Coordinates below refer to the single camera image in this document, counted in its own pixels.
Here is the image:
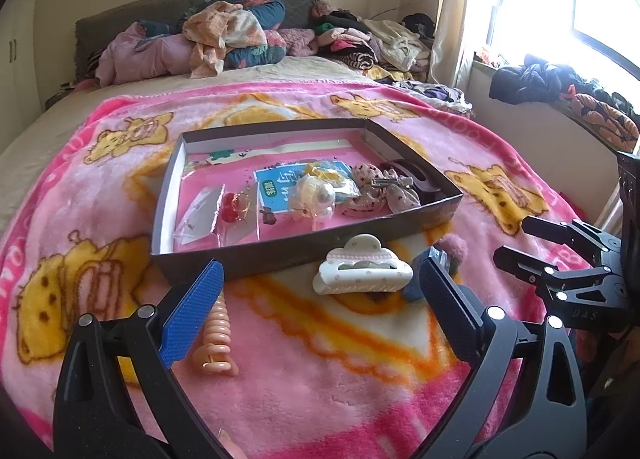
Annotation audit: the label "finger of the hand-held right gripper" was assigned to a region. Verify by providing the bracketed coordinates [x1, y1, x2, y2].
[494, 244, 601, 302]
[522, 216, 613, 265]

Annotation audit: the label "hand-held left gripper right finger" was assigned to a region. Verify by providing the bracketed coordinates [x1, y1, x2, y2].
[415, 256, 586, 459]

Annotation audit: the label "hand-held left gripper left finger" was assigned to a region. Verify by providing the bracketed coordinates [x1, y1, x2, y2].
[52, 259, 226, 459]

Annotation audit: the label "shallow grey cardboard box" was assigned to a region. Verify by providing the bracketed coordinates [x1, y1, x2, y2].
[150, 118, 463, 284]

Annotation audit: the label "small clear plastic packet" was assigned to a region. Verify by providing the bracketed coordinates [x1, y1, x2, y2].
[174, 184, 226, 246]

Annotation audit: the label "white hair claw clip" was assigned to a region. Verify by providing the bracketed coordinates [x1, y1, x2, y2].
[312, 234, 415, 296]

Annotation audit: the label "pink lace bow hair clip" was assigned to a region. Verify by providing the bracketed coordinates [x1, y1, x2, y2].
[342, 162, 422, 216]

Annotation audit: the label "dark hair claw clip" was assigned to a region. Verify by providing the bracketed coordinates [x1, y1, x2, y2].
[380, 158, 443, 200]

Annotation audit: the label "white pearl bow hair clip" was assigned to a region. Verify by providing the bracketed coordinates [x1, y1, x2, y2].
[287, 174, 337, 227]

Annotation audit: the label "blue hair clip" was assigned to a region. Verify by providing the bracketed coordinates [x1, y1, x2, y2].
[402, 246, 453, 305]

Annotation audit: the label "orange patterned cloth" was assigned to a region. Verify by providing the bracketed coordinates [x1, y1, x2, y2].
[560, 84, 640, 155]

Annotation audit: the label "pink book with blue label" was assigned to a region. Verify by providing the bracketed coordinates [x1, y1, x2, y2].
[181, 139, 373, 242]

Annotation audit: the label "pink bear printed blanket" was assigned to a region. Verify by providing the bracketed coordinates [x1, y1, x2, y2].
[0, 82, 616, 459]

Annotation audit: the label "yellow hair accessory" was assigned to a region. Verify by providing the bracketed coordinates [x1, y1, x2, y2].
[304, 162, 357, 200]

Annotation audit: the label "purple grey clothes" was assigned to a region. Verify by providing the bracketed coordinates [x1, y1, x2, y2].
[395, 79, 473, 112]

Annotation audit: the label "bed with beige sheet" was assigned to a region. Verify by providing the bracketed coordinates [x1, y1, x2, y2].
[0, 0, 476, 459]

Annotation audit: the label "bedside table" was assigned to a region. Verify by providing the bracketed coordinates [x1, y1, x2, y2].
[45, 82, 86, 110]

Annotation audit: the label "cream curtain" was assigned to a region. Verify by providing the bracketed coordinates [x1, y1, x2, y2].
[430, 0, 496, 90]

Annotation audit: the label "pink quilted garment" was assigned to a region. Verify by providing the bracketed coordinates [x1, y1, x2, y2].
[95, 22, 201, 86]

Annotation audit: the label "pile of mixed clothes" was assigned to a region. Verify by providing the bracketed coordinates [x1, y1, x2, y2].
[280, 2, 436, 85]

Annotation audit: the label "peach patterned cloth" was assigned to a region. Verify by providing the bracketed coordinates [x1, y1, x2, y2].
[182, 2, 268, 79]

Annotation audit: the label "cream wardrobe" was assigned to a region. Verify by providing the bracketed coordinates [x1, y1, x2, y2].
[0, 0, 51, 140]

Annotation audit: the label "grey padded headboard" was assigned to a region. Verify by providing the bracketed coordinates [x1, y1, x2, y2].
[75, 0, 323, 82]

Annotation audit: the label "dark teal floral quilt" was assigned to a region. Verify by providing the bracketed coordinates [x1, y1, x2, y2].
[137, 0, 288, 71]

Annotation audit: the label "peach spiral hair tie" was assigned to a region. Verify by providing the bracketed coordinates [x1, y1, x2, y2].
[192, 301, 238, 375]

